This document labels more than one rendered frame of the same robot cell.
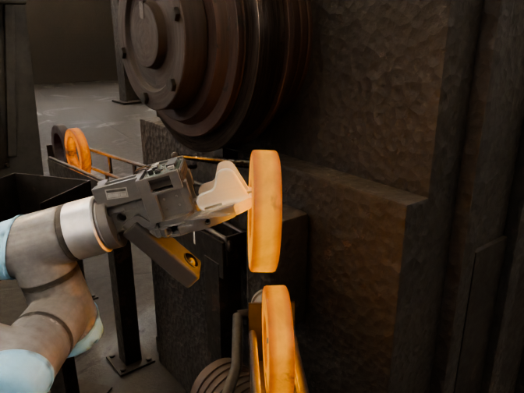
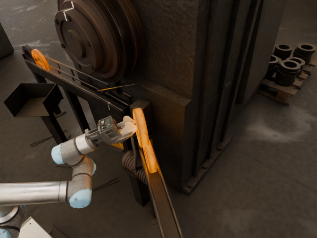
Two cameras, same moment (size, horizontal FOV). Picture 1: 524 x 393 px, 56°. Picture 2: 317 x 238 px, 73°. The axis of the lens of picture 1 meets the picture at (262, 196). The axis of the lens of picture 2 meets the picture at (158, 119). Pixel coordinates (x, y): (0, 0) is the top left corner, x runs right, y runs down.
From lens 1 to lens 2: 40 cm
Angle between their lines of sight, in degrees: 26
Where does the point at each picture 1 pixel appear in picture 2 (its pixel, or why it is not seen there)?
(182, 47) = (94, 56)
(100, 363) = not seen: hidden behind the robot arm
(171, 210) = (112, 136)
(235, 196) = (131, 128)
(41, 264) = (74, 158)
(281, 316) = (150, 153)
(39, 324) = (82, 178)
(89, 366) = not seen: hidden behind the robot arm
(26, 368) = (86, 194)
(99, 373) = not seen: hidden behind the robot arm
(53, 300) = (81, 167)
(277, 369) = (151, 168)
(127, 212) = (97, 139)
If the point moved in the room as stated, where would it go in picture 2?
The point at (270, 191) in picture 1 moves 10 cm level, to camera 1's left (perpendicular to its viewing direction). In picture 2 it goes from (144, 130) to (116, 135)
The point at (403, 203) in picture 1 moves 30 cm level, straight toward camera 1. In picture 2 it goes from (183, 105) to (183, 158)
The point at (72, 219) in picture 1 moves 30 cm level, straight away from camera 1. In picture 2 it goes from (81, 146) to (58, 104)
